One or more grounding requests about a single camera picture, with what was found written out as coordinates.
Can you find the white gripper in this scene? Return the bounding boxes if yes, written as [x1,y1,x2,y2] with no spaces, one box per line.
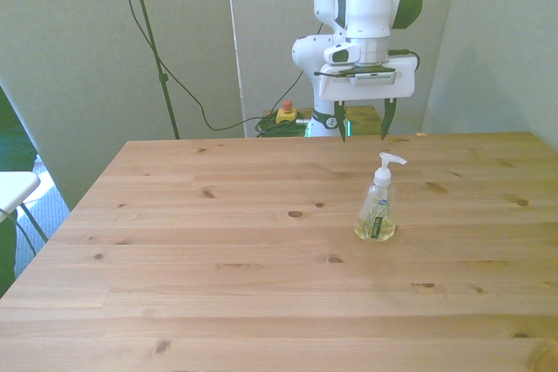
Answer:
[317,55,417,144]

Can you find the clear sanitizer pump bottle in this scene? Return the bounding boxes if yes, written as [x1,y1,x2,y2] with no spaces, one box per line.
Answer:
[353,152,409,242]

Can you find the yellow emergency stop button box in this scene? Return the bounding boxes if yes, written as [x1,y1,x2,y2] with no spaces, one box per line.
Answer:
[276,100,300,125]

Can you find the dark tripod stand pole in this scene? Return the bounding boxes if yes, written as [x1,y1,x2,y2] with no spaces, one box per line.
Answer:
[108,0,182,140]

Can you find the white folding chair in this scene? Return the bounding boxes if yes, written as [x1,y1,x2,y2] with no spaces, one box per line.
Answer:
[0,170,50,260]

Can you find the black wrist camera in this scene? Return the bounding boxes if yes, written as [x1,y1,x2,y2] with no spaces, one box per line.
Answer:
[313,64,398,86]

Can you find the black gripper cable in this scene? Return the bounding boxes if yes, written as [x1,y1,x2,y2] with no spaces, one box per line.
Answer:
[388,48,422,73]

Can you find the coiled dark cable bundle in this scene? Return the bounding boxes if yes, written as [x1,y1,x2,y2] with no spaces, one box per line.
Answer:
[254,115,313,139]

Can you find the white vertical wall strip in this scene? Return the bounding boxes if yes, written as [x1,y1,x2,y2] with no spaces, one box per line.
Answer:
[223,0,246,139]

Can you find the thin black cable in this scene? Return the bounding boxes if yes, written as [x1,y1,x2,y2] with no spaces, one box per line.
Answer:
[112,0,306,132]

